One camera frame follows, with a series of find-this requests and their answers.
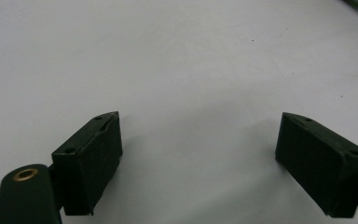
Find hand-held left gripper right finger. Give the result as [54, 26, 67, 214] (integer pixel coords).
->
[275, 111, 358, 218]

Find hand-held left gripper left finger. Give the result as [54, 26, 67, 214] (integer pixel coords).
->
[51, 110, 124, 217]

